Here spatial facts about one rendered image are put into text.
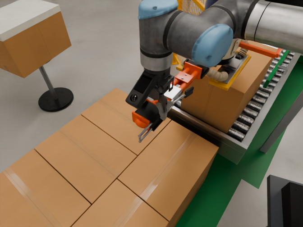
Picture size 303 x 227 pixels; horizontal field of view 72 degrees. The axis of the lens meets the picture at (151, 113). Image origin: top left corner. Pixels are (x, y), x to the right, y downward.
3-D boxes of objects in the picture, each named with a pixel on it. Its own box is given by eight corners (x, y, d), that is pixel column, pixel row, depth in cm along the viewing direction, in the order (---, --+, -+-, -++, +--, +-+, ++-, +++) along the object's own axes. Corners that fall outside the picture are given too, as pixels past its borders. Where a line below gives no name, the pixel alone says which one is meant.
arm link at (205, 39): (244, 14, 43) (193, -2, 48) (215, 40, 38) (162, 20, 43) (232, 52, 50) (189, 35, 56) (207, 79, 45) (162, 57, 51)
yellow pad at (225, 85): (233, 52, 123) (236, 44, 119) (250, 58, 119) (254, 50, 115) (208, 83, 105) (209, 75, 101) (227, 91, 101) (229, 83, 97)
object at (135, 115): (146, 107, 79) (146, 98, 76) (162, 116, 77) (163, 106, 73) (132, 121, 75) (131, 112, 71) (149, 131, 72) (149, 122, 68)
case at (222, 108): (215, 72, 198) (227, 31, 168) (257, 90, 181) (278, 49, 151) (180, 108, 167) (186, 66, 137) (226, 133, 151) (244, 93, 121)
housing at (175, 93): (167, 90, 86) (167, 82, 83) (181, 97, 84) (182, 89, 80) (157, 100, 82) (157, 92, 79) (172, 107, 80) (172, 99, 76)
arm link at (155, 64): (160, 62, 52) (130, 49, 56) (159, 78, 56) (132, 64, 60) (179, 47, 57) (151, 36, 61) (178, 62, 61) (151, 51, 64)
